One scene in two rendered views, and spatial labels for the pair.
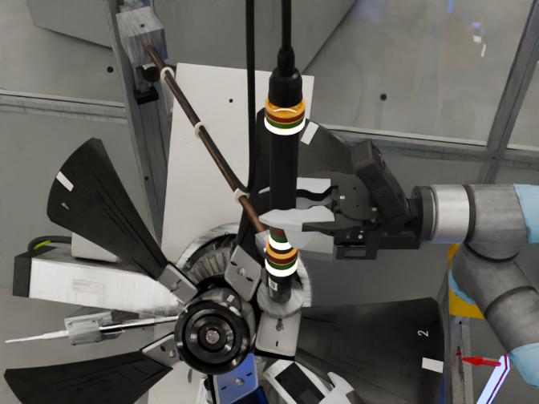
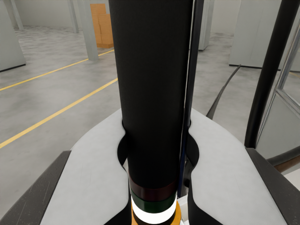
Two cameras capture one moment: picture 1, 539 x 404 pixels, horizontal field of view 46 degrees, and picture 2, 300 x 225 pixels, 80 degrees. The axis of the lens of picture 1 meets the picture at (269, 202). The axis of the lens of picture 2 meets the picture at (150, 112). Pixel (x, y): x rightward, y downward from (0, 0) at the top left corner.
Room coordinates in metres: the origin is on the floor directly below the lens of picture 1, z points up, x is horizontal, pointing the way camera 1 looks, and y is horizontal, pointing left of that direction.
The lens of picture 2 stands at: (0.54, -0.10, 1.54)
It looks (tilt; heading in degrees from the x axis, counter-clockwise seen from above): 31 degrees down; 91
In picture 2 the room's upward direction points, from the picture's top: 1 degrees counter-clockwise
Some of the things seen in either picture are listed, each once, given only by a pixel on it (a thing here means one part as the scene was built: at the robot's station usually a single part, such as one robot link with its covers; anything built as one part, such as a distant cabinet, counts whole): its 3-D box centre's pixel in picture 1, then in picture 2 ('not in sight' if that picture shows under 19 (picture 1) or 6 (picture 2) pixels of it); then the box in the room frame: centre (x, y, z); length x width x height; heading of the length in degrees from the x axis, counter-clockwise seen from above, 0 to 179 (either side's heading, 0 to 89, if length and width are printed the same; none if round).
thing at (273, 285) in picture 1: (282, 205); not in sight; (0.54, -0.02, 1.48); 0.04 x 0.04 x 0.46
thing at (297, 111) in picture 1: (285, 113); not in sight; (0.54, -0.02, 1.62); 0.04 x 0.04 x 0.03
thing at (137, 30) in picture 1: (140, 34); not in sight; (1.11, 0.25, 1.36); 0.10 x 0.07 x 0.08; 26
